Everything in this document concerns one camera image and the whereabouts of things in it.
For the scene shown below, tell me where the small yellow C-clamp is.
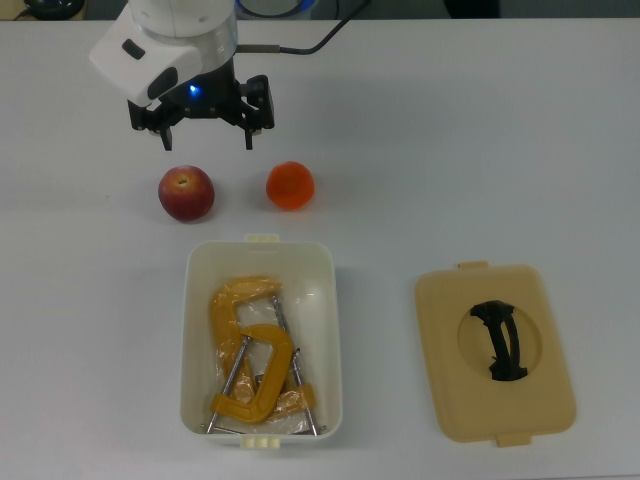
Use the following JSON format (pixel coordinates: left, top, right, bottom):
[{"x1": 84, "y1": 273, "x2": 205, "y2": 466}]
[{"x1": 202, "y1": 323, "x2": 296, "y2": 434}]

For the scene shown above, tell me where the orange fruit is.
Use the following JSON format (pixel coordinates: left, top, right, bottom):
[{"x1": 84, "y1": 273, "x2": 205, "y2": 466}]
[{"x1": 264, "y1": 160, "x2": 316, "y2": 211}]

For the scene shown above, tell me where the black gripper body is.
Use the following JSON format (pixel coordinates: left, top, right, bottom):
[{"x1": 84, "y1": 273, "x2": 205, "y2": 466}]
[{"x1": 159, "y1": 52, "x2": 247, "y2": 121}]

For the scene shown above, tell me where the white plastic container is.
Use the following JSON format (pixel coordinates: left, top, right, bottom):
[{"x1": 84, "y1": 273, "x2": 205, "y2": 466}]
[{"x1": 178, "y1": 232, "x2": 344, "y2": 450}]

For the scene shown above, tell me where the large yellow C-clamp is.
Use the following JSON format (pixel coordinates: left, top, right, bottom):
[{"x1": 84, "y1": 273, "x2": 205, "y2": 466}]
[{"x1": 208, "y1": 275, "x2": 329, "y2": 437}]

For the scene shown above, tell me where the beige container lid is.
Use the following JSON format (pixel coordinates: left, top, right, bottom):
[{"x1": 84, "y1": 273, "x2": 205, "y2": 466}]
[{"x1": 413, "y1": 259, "x2": 578, "y2": 448}]

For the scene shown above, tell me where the red apple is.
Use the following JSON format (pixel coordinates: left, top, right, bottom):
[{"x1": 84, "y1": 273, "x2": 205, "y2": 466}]
[{"x1": 158, "y1": 164, "x2": 216, "y2": 224}]

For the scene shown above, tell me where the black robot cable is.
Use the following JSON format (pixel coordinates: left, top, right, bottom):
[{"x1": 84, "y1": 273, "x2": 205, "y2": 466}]
[{"x1": 235, "y1": 0, "x2": 372, "y2": 55}]

